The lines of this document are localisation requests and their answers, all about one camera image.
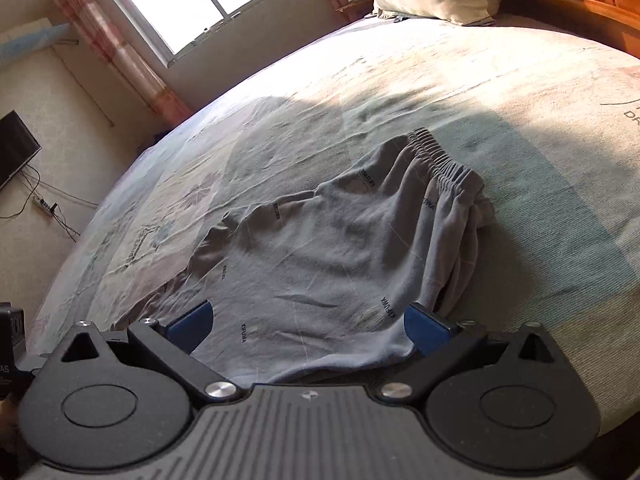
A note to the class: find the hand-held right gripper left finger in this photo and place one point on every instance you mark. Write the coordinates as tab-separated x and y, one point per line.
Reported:
190	329

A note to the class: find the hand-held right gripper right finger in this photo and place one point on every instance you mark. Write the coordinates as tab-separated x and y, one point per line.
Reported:
425	330

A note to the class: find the grey printed pants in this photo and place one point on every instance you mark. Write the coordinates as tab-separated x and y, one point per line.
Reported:
325	260

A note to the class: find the white power strip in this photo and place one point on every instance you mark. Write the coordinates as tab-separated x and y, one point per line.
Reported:
44	205

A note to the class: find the black flat television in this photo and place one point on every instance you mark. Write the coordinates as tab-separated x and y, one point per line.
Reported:
15	150

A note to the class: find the patchwork floral bed sheet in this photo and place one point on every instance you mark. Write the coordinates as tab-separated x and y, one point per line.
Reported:
525	135

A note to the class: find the white air conditioner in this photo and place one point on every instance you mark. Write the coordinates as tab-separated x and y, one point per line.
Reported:
25	40

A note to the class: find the plain pale pillow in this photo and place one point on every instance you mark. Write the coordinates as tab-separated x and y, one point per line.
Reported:
387	15

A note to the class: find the sliding window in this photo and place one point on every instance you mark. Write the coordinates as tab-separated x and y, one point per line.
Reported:
200	0

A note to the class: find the wooden bedside shelf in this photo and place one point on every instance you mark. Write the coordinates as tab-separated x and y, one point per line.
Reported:
352	7

